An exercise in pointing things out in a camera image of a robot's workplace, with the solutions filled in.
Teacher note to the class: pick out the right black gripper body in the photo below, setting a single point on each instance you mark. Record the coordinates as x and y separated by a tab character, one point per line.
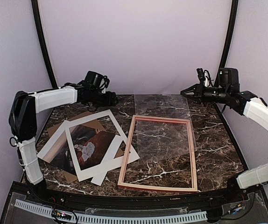
206	96

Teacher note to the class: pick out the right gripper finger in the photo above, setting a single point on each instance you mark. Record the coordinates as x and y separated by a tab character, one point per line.
189	91
194	99

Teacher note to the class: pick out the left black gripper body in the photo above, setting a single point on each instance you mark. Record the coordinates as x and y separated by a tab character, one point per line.
97	100

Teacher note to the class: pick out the printed photo of painting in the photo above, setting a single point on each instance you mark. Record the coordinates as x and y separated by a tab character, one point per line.
82	149

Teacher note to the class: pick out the clear acrylic sheet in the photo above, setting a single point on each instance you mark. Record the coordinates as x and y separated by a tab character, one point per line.
158	141

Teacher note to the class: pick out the white photo mat border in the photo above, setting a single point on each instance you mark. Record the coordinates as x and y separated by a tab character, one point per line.
97	155

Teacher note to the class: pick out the wooden picture frame red edge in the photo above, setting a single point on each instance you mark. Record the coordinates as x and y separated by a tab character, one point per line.
122	184

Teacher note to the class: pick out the brown backing board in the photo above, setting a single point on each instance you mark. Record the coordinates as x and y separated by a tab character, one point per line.
71	178

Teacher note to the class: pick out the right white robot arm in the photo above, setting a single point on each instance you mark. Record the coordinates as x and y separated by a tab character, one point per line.
226	91

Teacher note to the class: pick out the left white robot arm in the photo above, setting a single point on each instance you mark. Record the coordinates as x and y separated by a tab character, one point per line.
26	105

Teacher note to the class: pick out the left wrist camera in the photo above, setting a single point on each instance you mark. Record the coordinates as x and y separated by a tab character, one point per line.
104	84

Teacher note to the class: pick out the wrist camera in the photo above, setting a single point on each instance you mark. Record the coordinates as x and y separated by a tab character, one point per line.
104	84
204	77

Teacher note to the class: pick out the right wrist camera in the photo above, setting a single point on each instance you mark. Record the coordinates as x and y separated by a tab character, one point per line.
204	77

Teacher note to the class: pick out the right black corner post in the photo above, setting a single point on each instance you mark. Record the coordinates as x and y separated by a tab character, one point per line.
229	33

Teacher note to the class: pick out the black corner post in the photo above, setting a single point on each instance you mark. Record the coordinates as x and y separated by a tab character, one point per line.
42	43
229	33

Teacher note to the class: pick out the black front table rail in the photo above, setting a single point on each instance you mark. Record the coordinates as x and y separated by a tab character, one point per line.
209	200

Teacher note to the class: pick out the left black corner post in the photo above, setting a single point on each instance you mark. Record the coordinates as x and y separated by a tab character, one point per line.
42	43

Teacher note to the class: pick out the grey slotted cable duct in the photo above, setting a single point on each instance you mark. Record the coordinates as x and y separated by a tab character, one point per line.
98	216

